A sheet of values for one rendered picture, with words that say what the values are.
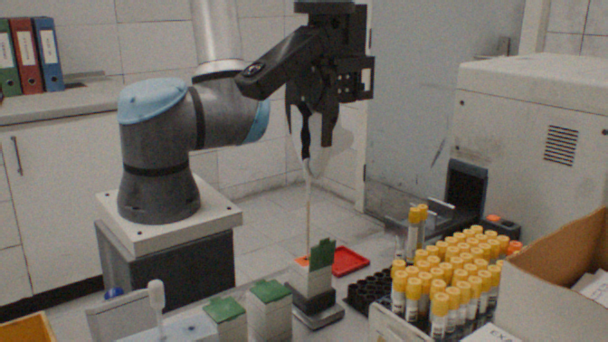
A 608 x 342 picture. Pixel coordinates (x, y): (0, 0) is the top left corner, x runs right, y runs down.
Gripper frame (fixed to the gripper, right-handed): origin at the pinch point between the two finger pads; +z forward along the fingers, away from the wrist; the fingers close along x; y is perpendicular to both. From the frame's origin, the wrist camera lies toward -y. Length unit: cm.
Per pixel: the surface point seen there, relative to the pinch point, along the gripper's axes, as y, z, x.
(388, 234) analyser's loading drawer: 20.4, 17.5, 5.4
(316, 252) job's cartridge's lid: -1.3, 10.0, -3.5
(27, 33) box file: -6, -5, 192
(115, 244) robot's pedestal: -17.1, 20.7, 34.4
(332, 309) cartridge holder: 1.0, 19.1, -4.2
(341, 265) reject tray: 10.7, 20.3, 5.8
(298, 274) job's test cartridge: -2.1, 14.4, -0.6
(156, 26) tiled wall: 60, -3, 225
